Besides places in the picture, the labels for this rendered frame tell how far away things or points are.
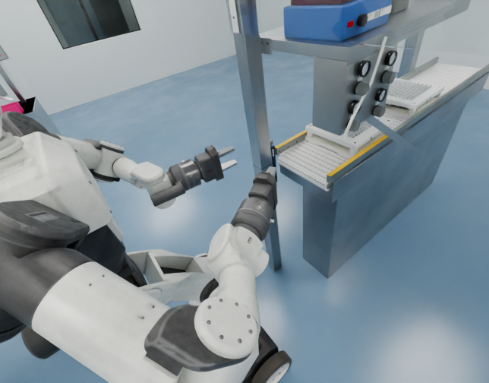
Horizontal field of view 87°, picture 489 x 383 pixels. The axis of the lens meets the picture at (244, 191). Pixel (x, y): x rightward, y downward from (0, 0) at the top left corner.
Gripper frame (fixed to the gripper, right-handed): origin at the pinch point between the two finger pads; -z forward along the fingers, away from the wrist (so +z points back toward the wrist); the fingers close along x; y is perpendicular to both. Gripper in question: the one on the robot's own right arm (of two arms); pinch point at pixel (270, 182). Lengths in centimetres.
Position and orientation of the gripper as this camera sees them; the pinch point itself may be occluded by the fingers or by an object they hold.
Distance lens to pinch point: 71.4
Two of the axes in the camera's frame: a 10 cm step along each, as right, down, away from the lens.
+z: -3.7, 6.6, -6.5
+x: 1.5, 7.3, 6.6
